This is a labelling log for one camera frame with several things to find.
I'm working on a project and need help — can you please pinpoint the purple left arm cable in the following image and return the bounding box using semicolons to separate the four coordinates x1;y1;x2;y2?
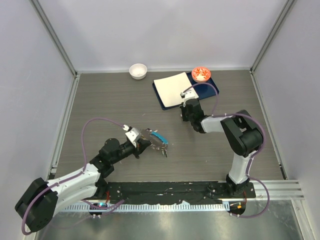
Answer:
21;117;128;236

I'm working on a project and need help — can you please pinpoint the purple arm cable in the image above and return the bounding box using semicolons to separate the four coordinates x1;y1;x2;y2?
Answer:
21;117;128;236
183;83;271;218

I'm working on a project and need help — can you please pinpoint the orange patterned bowl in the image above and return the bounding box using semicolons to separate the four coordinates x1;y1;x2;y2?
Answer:
191;66;212;83

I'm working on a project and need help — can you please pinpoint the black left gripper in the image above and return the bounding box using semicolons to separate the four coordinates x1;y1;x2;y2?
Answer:
110;138;151;165

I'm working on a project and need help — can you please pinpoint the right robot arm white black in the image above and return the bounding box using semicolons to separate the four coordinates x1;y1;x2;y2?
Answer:
179;98;265;198

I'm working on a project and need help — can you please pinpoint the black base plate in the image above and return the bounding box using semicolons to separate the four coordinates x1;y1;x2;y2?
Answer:
86;181;256;205

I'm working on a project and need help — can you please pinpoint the metal key organizer blue handle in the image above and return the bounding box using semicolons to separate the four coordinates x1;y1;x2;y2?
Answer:
141;128;169;158

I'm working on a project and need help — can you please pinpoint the white square plate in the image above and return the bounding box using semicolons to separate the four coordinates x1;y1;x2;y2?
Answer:
153;72;192;109

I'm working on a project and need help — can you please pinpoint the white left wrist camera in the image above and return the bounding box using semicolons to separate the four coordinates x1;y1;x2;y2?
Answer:
122;124;141;148

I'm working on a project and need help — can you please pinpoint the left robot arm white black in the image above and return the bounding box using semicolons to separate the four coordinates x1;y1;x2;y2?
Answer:
14;138;151;236

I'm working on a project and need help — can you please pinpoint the white bowl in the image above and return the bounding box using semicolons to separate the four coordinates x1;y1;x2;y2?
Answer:
129;63;148;80

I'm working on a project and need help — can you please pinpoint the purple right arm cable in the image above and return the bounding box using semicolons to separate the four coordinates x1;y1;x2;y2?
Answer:
183;83;271;218

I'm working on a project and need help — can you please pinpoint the slotted cable duct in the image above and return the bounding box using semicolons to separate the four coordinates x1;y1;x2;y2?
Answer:
60;201;230;213

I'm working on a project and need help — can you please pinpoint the dark blue tray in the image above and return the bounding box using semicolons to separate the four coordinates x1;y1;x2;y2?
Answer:
152;72;219;111

